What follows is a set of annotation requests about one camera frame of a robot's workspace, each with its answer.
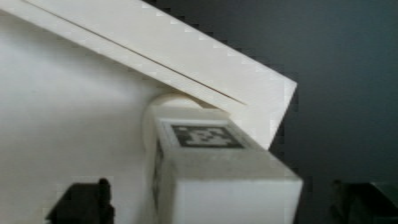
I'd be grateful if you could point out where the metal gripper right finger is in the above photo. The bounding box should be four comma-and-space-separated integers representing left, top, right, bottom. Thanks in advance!
330, 180, 398, 224

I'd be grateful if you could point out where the white leg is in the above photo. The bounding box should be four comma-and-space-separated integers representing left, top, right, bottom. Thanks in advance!
142, 94, 301, 224

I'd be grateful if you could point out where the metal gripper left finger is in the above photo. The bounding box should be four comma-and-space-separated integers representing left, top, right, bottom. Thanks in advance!
46, 178, 115, 224

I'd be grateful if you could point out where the white square tabletop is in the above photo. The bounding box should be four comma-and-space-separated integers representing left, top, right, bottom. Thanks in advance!
0, 0, 296, 224

